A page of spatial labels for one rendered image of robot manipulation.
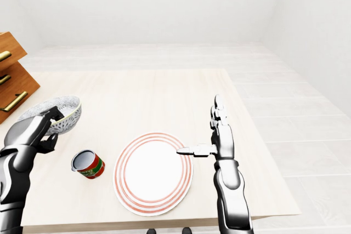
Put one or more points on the red green printed tin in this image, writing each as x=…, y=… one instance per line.
x=91, y=168

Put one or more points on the wooden cabinet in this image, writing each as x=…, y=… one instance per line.
x=26, y=80

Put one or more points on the patterned black white bowl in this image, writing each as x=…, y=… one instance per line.
x=67, y=116

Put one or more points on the wooden cabinet drawer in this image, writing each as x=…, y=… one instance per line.
x=17, y=73
x=30, y=88
x=15, y=49

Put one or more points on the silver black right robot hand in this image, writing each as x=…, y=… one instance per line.
x=224, y=141

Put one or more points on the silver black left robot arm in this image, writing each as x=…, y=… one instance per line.
x=13, y=184

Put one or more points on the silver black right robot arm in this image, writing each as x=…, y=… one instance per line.
x=233, y=198

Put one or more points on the small dark shape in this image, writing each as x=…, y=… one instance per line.
x=187, y=230
x=151, y=231

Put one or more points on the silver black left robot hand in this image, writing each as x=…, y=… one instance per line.
x=26, y=131

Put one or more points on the white plate with red rings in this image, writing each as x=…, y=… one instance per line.
x=153, y=173

